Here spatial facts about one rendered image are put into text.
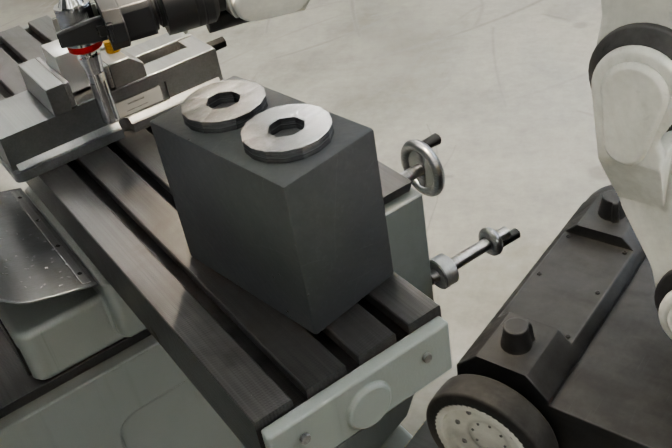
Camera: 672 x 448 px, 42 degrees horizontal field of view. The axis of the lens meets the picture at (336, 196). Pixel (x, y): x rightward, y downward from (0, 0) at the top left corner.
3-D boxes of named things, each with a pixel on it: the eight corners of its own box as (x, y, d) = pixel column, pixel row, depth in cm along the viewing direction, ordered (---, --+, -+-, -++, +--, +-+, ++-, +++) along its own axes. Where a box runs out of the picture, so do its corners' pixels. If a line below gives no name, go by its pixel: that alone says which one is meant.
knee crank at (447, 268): (506, 230, 169) (505, 205, 166) (529, 244, 165) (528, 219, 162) (420, 283, 160) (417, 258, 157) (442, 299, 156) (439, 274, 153)
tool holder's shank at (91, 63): (85, 54, 114) (111, 126, 121) (102, 43, 116) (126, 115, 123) (69, 51, 116) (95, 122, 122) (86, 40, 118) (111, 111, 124)
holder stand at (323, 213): (266, 206, 109) (232, 62, 97) (395, 273, 95) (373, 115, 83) (189, 256, 103) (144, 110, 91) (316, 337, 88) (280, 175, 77)
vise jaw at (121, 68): (114, 52, 137) (107, 29, 135) (147, 76, 128) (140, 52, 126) (79, 66, 134) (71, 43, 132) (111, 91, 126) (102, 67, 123)
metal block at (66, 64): (86, 69, 132) (73, 32, 128) (101, 81, 128) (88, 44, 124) (54, 81, 130) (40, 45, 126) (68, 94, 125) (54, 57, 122)
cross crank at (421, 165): (422, 172, 174) (417, 121, 167) (462, 195, 165) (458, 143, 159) (359, 206, 167) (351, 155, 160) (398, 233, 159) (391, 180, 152)
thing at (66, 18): (69, 13, 110) (83, 50, 113) (96, -2, 113) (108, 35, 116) (45, 9, 112) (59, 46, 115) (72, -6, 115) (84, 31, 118)
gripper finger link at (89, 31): (54, 28, 111) (101, 14, 112) (62, 50, 113) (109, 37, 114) (55, 32, 110) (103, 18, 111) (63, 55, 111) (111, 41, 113)
